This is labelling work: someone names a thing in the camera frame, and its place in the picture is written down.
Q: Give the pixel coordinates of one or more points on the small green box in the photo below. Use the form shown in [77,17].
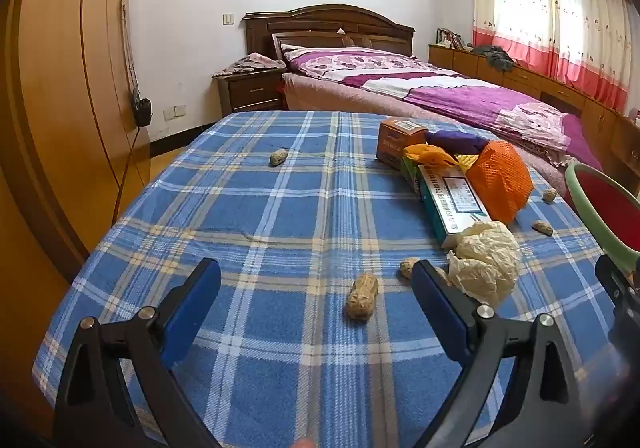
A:
[409,175]

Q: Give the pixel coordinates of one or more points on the low wooden cabinet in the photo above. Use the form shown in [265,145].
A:
[525,77]

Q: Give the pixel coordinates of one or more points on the wooden wardrobe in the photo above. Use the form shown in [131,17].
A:
[60,77]

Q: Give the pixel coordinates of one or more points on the yellow foam net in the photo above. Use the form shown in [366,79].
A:
[465,161]

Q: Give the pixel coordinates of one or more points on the red bucket with green rim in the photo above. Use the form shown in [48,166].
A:
[610,208]

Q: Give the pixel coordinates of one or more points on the pink floral clothes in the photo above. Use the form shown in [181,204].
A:
[250,62]

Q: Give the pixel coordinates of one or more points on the white wall socket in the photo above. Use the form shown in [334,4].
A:
[175,112]

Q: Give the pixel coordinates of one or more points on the bed with purple quilt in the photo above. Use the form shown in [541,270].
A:
[450,97]

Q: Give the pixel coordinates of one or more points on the dark wooden nightstand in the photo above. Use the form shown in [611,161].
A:
[250,92]

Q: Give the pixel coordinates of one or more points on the orange foam net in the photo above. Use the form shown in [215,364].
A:
[500,183]

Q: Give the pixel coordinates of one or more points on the dark wooden headboard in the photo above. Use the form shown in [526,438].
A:
[320,17]

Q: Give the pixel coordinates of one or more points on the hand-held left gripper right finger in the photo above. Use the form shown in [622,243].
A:
[440,308]

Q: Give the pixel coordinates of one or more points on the peanut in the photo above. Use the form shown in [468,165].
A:
[550,195]
[542,227]
[278,157]
[408,268]
[361,298]

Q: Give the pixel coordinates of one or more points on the black pouch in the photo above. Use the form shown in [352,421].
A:
[142,111]

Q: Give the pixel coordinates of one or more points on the green white carton box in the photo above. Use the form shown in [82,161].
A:
[450,208]

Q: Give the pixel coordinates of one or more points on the purple plastic bag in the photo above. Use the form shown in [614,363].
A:
[457,141]

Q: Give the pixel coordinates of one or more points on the grey clothes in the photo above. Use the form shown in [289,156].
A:
[495,57]

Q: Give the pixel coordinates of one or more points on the row of books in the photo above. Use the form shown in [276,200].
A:
[447,38]

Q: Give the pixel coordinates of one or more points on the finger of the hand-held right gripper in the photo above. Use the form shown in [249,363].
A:
[612,278]

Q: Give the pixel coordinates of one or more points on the white and pink curtain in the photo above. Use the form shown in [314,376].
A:
[525,2]

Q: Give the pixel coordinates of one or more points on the orange cardboard box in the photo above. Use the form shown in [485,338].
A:
[395,142]

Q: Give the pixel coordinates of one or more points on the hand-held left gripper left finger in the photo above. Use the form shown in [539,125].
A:
[195,308]

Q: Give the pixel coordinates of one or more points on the bed with pink sheet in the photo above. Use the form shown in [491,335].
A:
[340,100]

